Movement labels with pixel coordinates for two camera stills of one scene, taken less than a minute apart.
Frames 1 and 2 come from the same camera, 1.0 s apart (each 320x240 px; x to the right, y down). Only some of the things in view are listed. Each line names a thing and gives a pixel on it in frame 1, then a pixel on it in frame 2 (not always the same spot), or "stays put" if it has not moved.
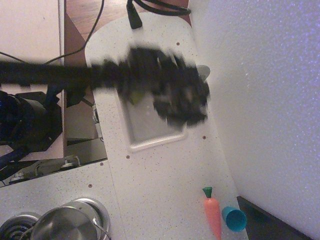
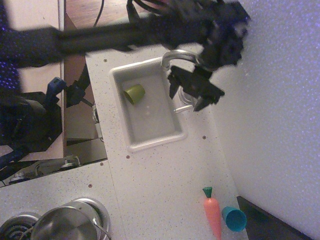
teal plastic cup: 235,219 stays put
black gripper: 179,91 → 219,27
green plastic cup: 135,97 stays put
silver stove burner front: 14,227 stays put
